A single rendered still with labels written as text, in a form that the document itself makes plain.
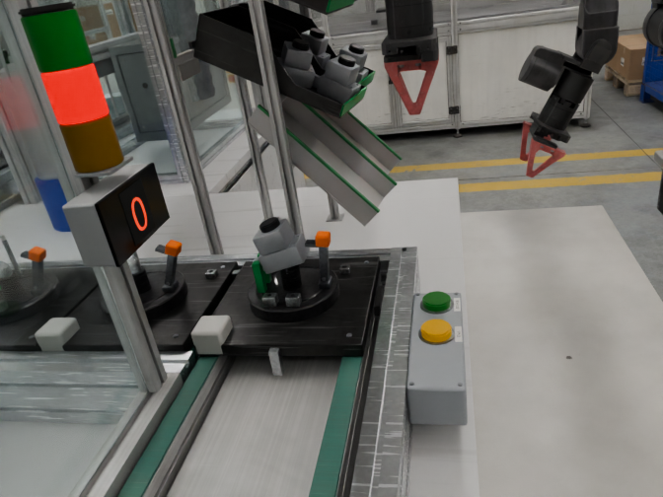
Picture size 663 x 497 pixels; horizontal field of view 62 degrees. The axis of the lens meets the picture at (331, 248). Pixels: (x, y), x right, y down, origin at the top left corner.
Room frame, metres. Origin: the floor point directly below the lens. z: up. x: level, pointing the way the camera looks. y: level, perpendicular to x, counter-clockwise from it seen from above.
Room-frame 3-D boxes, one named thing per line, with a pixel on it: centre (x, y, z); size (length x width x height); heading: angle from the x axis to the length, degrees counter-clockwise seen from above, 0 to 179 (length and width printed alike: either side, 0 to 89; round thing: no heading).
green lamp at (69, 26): (0.58, 0.23, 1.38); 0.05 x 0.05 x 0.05
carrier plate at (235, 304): (0.73, 0.07, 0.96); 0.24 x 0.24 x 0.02; 76
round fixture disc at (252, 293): (0.73, 0.07, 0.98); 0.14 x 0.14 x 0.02
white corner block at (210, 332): (0.66, 0.19, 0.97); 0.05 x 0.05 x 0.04; 76
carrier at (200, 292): (0.79, 0.32, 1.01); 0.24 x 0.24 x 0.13; 76
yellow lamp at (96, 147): (0.58, 0.23, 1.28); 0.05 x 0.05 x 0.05
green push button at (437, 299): (0.67, -0.14, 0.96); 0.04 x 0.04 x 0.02
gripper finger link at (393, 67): (0.74, -0.14, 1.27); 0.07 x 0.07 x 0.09; 76
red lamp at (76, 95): (0.58, 0.23, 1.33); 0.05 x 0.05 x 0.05
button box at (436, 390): (0.60, -0.12, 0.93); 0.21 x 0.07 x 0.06; 166
